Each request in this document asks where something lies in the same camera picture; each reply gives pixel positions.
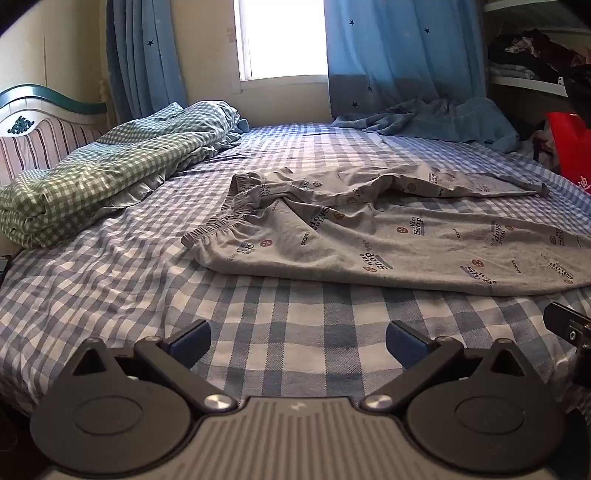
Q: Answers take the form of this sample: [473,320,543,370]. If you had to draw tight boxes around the bright window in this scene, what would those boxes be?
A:
[232,0,329,85]

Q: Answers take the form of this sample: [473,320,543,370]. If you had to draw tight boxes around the red bag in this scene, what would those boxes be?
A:
[546,112,591,195]

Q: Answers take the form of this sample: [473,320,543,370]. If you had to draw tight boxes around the green checked quilt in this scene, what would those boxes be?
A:
[0,100,242,251]

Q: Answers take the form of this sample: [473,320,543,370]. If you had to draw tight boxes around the white wall shelf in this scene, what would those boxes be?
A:
[482,0,591,99]

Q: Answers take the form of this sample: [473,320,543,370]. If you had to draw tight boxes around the grey printed pants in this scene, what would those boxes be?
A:
[181,162,591,297]

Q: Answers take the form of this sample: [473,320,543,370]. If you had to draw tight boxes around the blue star curtain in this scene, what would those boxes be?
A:
[106,0,189,125]
[323,0,489,120]

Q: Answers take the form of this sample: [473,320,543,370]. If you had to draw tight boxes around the pile of dark clothes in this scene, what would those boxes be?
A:
[488,28,591,86]

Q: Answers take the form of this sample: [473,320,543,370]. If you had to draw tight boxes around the crumpled blue blanket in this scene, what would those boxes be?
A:
[331,96,520,154]

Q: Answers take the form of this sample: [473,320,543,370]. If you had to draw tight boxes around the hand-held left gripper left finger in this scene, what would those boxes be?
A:
[69,319,239,414]

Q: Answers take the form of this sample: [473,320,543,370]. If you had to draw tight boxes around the striped padded headboard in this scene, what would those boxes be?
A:
[0,84,109,188]

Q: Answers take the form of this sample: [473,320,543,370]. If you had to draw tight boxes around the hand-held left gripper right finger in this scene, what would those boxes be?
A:
[361,319,528,413]

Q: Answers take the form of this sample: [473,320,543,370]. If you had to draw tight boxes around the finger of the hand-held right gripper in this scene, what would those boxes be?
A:
[543,301,591,384]

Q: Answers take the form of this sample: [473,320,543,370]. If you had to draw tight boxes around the blue checked bed sheet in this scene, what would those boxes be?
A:
[0,121,591,416]

